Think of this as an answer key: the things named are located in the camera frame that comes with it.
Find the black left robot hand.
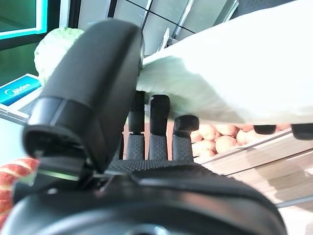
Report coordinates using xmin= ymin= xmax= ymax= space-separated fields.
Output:
xmin=0 ymin=19 xmax=287 ymax=235

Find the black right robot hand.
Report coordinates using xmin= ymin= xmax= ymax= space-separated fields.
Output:
xmin=253 ymin=123 xmax=313 ymax=141

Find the napa cabbage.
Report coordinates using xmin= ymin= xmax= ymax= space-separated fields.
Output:
xmin=33 ymin=0 xmax=313 ymax=127

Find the wooden potato crate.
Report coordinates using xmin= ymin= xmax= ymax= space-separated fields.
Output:
xmin=189 ymin=123 xmax=313 ymax=211

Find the brown potato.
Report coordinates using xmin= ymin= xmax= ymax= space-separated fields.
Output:
xmin=236 ymin=129 xmax=256 ymax=147
xmin=215 ymin=135 xmax=238 ymax=155
xmin=194 ymin=148 xmax=217 ymax=162

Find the white box with blue label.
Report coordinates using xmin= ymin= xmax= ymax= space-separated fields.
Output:
xmin=0 ymin=73 xmax=44 ymax=123

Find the teal lit glass cabinet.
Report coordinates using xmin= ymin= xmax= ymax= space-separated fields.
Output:
xmin=0 ymin=0 xmax=70 ymax=51

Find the orange striped pumpkin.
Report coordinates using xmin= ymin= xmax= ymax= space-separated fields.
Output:
xmin=0 ymin=158 xmax=40 ymax=227

